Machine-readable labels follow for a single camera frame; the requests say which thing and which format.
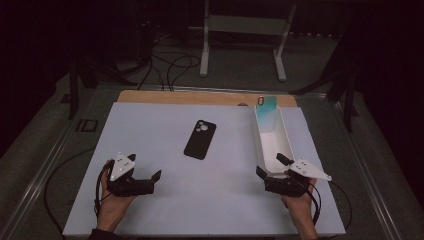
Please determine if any white table sheet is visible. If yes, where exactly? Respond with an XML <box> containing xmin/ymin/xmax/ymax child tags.
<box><xmin>62</xmin><ymin>101</ymin><xmax>346</xmax><ymax>238</ymax></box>

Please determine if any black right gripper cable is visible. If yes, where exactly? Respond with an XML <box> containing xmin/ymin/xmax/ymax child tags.
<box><xmin>305</xmin><ymin>184</ymin><xmax>323</xmax><ymax>226</ymax></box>

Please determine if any bundle of black floor cables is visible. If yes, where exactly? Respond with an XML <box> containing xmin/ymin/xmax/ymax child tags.
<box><xmin>136</xmin><ymin>31</ymin><xmax>202</xmax><ymax>92</ymax></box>

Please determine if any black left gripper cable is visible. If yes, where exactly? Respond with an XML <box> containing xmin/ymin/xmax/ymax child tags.
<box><xmin>93</xmin><ymin>164</ymin><xmax>113</xmax><ymax>218</ymax></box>

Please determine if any black metal stand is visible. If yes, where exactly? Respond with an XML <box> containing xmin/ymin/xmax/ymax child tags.
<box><xmin>289</xmin><ymin>56</ymin><xmax>360</xmax><ymax>134</ymax></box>
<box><xmin>67</xmin><ymin>54</ymin><xmax>138</xmax><ymax>120</ymax></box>

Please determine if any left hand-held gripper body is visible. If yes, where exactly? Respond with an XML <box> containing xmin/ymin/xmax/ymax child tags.
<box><xmin>106</xmin><ymin>152</ymin><xmax>156</xmax><ymax>198</ymax></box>

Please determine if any white plastic bin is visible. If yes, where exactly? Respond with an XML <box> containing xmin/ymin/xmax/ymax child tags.
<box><xmin>252</xmin><ymin>104</ymin><xmax>297</xmax><ymax>178</ymax></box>

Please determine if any iridescent blue phone case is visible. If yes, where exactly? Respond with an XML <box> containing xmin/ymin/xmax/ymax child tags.
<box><xmin>256</xmin><ymin>95</ymin><xmax>278</xmax><ymax>134</ymax></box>

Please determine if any person's right hand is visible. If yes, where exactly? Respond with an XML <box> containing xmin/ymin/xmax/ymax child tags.
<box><xmin>280</xmin><ymin>178</ymin><xmax>318</xmax><ymax>232</ymax></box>

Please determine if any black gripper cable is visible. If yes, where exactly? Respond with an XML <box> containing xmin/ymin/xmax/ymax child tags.
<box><xmin>93</xmin><ymin>164</ymin><xmax>113</xmax><ymax>218</ymax></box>
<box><xmin>305</xmin><ymin>184</ymin><xmax>323</xmax><ymax>226</ymax></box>

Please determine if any black phone case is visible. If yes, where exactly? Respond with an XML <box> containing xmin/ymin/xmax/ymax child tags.
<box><xmin>183</xmin><ymin>119</ymin><xmax>217</xmax><ymax>161</ymax></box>

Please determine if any black floor cable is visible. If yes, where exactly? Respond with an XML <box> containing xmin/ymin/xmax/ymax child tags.
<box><xmin>329</xmin><ymin>180</ymin><xmax>353</xmax><ymax>232</ymax></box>
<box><xmin>44</xmin><ymin>146</ymin><xmax>96</xmax><ymax>235</ymax></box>

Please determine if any person's left hand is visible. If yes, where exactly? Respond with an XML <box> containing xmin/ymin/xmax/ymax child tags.
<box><xmin>97</xmin><ymin>159</ymin><xmax>137</xmax><ymax>232</ymax></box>

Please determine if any grey metal stand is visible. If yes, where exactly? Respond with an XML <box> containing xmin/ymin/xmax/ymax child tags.
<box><xmin>199</xmin><ymin>0</ymin><xmax>298</xmax><ymax>83</ymax></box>

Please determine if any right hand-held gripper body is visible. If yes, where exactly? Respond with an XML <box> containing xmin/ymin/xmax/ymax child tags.
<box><xmin>264</xmin><ymin>158</ymin><xmax>333</xmax><ymax>198</ymax></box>

